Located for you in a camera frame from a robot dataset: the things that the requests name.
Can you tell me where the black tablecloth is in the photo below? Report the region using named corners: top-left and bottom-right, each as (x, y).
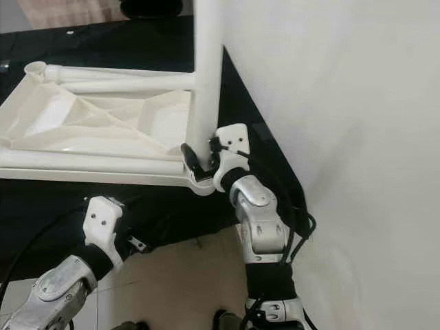
top-left (0, 15), bottom-right (310, 284)

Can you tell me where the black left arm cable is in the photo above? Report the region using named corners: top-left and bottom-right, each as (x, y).
top-left (0, 205), bottom-right (91, 289)

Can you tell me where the grey black robot right foot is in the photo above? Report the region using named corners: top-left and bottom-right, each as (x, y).
top-left (212, 309), bottom-right (245, 330)

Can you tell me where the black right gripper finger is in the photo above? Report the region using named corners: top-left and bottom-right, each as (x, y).
top-left (180, 142), bottom-right (207, 181)

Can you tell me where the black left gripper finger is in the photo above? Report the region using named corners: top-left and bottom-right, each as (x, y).
top-left (134, 214), bottom-right (171, 252)

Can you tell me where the beige woven rug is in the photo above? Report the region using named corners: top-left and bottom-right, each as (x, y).
top-left (16, 0), bottom-right (126, 31)

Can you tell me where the grey black robot foot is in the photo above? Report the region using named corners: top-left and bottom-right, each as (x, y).
top-left (109, 320), bottom-right (149, 330)
top-left (212, 309), bottom-right (245, 330)

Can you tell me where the black round basin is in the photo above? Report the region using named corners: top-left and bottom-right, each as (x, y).
top-left (119, 0), bottom-right (195, 20)

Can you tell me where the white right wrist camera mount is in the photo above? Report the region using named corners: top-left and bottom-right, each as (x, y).
top-left (210, 123), bottom-right (251, 193)

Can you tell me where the grey black robot left foot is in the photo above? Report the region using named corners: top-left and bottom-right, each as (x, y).
top-left (109, 320), bottom-right (149, 330)

